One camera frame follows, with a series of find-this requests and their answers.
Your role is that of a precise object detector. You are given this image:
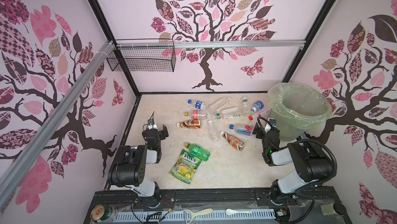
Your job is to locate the red cap white bottle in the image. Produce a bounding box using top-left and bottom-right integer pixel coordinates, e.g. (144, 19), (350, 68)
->
(249, 106), (271, 121)

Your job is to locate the green soda bottle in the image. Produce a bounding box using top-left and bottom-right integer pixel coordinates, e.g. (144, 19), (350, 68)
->
(185, 143), (210, 162)

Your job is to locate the Pocari Sweat bottle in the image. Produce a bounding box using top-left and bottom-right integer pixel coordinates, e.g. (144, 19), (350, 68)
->
(251, 101), (265, 112)

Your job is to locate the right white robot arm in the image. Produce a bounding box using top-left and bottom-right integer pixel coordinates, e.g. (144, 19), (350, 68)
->
(253, 117), (338, 199)

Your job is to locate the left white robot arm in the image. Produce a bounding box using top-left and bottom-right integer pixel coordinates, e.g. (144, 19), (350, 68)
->
(107, 124), (169, 200)

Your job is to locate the green lined trash bin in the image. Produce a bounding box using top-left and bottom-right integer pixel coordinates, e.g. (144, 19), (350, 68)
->
(267, 83), (332, 142)

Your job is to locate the blue cap Fiji bottle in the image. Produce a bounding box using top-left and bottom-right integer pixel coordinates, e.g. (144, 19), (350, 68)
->
(229, 123), (254, 136)

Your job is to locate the brown tea bottle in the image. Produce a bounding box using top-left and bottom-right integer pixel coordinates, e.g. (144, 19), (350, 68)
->
(220, 131), (245, 151)

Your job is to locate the green label small bottle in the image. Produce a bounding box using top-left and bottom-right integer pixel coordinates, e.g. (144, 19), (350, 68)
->
(242, 96), (251, 117)

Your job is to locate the large clear square bottle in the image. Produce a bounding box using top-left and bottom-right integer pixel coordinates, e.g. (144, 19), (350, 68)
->
(212, 107), (243, 120)

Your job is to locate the Fox's candy bag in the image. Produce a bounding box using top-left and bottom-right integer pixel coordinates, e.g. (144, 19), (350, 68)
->
(169, 150), (202, 184)

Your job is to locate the brown Nescafe coffee bottle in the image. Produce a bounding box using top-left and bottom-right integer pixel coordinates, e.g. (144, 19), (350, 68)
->
(176, 120), (201, 129)

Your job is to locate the red label clear bottle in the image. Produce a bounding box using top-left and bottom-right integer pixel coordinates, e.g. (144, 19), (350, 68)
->
(184, 110), (207, 120)

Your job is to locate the clear ribbed water bottle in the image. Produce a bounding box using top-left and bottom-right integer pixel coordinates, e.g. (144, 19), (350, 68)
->
(207, 120), (220, 142)

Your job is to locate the clear capless bottle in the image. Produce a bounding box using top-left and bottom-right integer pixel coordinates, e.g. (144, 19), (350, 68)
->
(209, 97), (231, 113)

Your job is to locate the blue label Pepsi water bottle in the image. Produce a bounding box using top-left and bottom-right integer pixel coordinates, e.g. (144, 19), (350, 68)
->
(188, 99), (209, 110)

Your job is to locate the white plastic spoon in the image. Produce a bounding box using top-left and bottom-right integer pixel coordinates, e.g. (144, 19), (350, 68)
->
(225, 208), (253, 216)

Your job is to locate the cream plastic peeler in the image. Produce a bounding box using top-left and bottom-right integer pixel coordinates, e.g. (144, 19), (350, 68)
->
(183, 208), (214, 224)

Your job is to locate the green drink can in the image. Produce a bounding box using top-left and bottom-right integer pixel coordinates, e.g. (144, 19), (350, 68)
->
(90, 204), (118, 223)

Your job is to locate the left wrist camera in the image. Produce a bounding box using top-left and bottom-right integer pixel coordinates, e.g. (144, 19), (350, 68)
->
(147, 119), (158, 129)

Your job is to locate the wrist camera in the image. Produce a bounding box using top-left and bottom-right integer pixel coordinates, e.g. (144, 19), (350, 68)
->
(147, 119), (158, 129)
(268, 118), (277, 129)

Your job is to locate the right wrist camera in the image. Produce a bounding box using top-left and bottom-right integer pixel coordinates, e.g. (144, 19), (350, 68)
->
(268, 118), (277, 129)

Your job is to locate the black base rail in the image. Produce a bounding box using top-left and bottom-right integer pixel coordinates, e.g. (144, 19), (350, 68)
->
(90, 186), (341, 210)

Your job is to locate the black wire wall basket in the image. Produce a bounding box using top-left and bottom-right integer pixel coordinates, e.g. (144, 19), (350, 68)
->
(107, 38), (176, 72)

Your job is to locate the white slotted cable duct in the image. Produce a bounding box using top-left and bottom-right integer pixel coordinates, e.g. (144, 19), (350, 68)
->
(114, 209), (276, 224)

